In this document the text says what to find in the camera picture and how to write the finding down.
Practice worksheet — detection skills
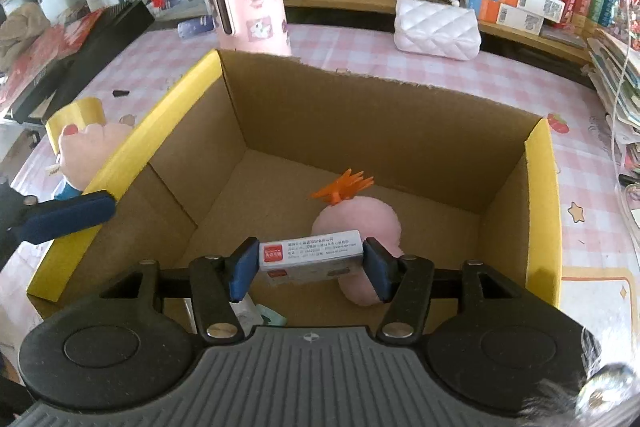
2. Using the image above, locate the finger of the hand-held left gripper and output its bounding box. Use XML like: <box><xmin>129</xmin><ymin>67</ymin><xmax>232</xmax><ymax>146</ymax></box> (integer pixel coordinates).
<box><xmin>0</xmin><ymin>177</ymin><xmax>117</xmax><ymax>265</ymax></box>

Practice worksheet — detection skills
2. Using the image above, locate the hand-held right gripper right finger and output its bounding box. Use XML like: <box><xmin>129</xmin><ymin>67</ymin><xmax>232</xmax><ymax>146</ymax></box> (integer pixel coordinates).
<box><xmin>362</xmin><ymin>238</ymin><xmax>526</xmax><ymax>343</ymax></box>

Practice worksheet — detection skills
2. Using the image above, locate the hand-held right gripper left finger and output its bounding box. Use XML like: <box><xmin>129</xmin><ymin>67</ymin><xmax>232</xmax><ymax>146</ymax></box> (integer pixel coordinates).
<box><xmin>102</xmin><ymin>237</ymin><xmax>260</xmax><ymax>343</ymax></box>

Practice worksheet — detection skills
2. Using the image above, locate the blue small plastic item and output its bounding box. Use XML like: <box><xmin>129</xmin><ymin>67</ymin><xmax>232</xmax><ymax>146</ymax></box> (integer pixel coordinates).
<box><xmin>54</xmin><ymin>179</ymin><xmax>83</xmax><ymax>202</ymax></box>

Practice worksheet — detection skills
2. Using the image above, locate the pink chick plush toy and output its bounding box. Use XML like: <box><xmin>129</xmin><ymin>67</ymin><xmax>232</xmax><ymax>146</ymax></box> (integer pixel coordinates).
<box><xmin>312</xmin><ymin>197</ymin><xmax>403</xmax><ymax>308</ymax></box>

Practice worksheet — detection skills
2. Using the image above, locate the mint green small device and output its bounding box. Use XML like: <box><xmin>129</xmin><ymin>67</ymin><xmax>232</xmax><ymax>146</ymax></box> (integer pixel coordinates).
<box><xmin>255</xmin><ymin>304</ymin><xmax>288</xmax><ymax>328</ymax></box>

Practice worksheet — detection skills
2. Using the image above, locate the small white red-label box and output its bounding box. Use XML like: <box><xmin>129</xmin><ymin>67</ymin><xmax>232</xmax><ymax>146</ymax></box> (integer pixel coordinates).
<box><xmin>258</xmin><ymin>229</ymin><xmax>363</xmax><ymax>285</ymax></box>

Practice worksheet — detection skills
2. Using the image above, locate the pink pig plush toy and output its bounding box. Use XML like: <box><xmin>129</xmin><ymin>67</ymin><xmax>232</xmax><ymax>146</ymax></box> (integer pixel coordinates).
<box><xmin>50</xmin><ymin>119</ymin><xmax>133</xmax><ymax>195</ymax></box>

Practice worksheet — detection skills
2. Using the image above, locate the yellow tape roll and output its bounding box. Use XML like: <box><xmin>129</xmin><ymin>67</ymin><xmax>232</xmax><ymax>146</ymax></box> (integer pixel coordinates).
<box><xmin>44</xmin><ymin>97</ymin><xmax>107</xmax><ymax>152</ymax></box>

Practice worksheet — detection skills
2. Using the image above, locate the yellow cardboard box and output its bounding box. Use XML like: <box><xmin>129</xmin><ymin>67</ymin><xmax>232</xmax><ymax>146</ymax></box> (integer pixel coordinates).
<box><xmin>26</xmin><ymin>48</ymin><xmax>563</xmax><ymax>338</ymax></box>

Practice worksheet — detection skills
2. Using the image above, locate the red patterned plastic bag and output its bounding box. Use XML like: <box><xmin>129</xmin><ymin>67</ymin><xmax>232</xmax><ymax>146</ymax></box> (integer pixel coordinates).
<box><xmin>0</xmin><ymin>9</ymin><xmax>106</xmax><ymax>108</ymax></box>

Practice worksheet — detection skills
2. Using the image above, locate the brown crumpled cloth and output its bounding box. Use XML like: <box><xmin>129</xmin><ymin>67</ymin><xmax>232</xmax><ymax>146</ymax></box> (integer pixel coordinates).
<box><xmin>0</xmin><ymin>3</ymin><xmax>51</xmax><ymax>72</ymax></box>

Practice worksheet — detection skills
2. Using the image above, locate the white quilted handbag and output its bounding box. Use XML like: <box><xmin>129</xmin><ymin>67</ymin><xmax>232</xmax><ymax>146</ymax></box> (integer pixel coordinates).
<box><xmin>393</xmin><ymin>0</ymin><xmax>482</xmax><ymax>60</ymax></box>

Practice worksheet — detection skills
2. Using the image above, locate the pink cylindrical humidifier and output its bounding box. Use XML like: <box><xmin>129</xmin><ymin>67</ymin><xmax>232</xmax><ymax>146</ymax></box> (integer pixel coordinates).
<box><xmin>201</xmin><ymin>0</ymin><xmax>292</xmax><ymax>56</ymax></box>

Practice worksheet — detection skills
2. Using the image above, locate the stack of papers and magazines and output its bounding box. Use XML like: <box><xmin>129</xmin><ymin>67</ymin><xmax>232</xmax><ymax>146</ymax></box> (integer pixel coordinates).
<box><xmin>582</xmin><ymin>27</ymin><xmax>640</xmax><ymax>178</ymax></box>

